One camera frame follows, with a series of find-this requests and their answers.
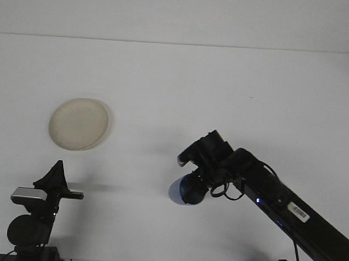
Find pale round plate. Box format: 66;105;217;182
47;95;112;154

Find pale blue cup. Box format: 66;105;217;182
168;172;209;207

